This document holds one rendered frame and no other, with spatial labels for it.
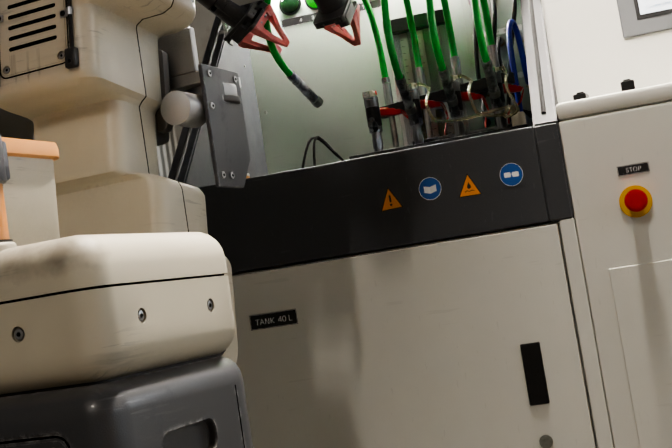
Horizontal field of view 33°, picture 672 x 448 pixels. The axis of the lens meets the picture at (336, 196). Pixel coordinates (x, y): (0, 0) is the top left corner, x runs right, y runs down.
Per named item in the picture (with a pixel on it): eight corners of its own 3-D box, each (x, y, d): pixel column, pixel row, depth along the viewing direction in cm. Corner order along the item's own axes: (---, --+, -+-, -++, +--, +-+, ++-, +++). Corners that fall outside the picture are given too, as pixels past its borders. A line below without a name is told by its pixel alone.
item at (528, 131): (195, 279, 200) (183, 189, 201) (204, 278, 204) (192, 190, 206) (549, 221, 186) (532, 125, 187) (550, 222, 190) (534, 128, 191)
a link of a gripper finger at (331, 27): (378, 25, 218) (356, -14, 213) (370, 48, 213) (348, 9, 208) (347, 34, 221) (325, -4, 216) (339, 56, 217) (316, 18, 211)
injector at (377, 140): (376, 205, 216) (359, 97, 218) (382, 206, 221) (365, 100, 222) (391, 202, 215) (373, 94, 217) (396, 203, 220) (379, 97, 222)
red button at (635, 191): (622, 219, 179) (616, 186, 180) (622, 220, 183) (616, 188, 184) (655, 214, 178) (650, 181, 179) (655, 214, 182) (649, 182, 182)
